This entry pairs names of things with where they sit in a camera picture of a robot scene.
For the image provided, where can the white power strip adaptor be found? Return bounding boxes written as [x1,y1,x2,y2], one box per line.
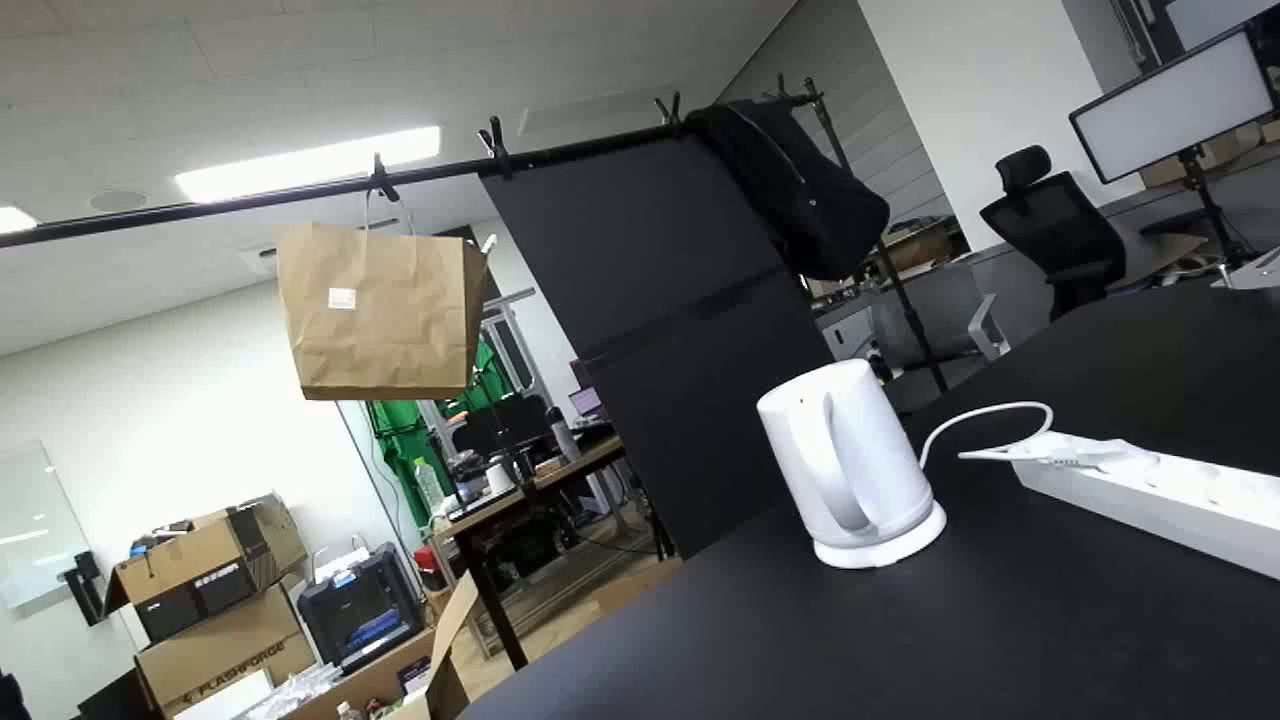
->
[967,431,1280,582]

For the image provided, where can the black backdrop board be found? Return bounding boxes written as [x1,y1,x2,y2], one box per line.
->
[486,137,828,557]

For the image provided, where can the wooden desk black legs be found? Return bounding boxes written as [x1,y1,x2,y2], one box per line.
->
[445,438,629,670]

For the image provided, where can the white electric kettle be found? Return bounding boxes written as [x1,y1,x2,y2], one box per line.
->
[757,360,947,573]

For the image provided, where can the black hanging bag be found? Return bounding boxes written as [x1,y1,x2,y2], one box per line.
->
[686,100,887,281]

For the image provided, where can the green cloth backdrop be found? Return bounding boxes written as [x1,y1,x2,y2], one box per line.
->
[366,340,512,529]

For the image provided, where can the black horizontal pole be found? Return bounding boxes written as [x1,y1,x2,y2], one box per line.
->
[0,87,828,254]

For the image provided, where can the brown paper bag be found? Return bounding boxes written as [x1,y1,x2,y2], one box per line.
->
[275,226,490,401]

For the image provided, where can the ceiling light panel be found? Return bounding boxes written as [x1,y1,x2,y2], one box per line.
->
[178,124,439,203]

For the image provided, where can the black 3D printer box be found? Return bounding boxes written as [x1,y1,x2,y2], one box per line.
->
[297,548,424,672]

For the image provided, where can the open cardboard box foreground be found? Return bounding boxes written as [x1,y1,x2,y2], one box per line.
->
[285,577,482,720]

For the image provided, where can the upper cardboard box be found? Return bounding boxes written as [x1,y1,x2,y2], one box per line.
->
[109,496,310,644]

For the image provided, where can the cardboard box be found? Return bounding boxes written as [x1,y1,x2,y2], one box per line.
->
[109,496,310,644]
[135,587,312,711]

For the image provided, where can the black office chair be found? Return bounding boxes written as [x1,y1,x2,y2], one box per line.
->
[982,143,1127,316]

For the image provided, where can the lower cardboard box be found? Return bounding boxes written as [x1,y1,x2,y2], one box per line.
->
[135,587,312,711]

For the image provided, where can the computer monitor on stand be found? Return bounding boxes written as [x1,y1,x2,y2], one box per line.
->
[1067,30,1276,268]

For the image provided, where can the white power cable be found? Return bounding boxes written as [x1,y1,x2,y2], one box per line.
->
[915,397,1057,471]

